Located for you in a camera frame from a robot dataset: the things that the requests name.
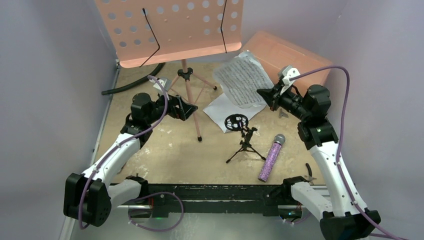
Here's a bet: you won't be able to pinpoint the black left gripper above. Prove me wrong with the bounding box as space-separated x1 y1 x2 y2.
145 90 197 126

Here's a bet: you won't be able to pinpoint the pink folding music stand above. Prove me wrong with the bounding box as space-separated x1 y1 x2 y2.
94 0 244 143

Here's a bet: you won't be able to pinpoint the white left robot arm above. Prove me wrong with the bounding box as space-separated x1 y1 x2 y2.
63 92 198 229

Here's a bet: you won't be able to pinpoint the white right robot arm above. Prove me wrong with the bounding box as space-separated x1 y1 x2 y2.
257 84 381 240

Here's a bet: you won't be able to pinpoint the small grey metal clip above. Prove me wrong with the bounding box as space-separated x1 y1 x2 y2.
278 109 289 118

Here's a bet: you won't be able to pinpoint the pink translucent storage box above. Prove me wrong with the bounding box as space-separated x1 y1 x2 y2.
241 31 333 84

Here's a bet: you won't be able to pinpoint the black mini microphone tripod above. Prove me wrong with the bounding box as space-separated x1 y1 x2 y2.
224 113 266 164

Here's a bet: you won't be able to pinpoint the purple glitter microphone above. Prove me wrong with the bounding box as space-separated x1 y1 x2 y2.
257 133 286 183

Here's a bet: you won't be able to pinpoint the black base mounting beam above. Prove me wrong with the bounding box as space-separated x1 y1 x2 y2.
121 183 308 218

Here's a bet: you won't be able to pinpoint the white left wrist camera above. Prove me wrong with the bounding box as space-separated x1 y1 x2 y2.
153 77 172 93

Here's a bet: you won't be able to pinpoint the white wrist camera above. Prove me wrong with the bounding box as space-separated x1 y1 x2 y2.
153 77 172 93
278 65 300 95

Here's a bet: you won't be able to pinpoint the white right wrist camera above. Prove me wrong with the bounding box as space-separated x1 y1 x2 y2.
278 65 300 95

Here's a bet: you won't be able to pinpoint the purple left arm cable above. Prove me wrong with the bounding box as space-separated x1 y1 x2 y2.
77 75 185 233

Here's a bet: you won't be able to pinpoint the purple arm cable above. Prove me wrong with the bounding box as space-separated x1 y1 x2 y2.
281 65 412 240
77 75 185 233

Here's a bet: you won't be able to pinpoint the black corrugated hose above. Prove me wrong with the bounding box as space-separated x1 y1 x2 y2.
100 62 167 96

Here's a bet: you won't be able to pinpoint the black handled pliers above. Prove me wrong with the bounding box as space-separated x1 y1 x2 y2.
304 163 316 185

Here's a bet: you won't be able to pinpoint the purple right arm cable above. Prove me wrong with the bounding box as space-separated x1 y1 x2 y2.
281 65 412 240

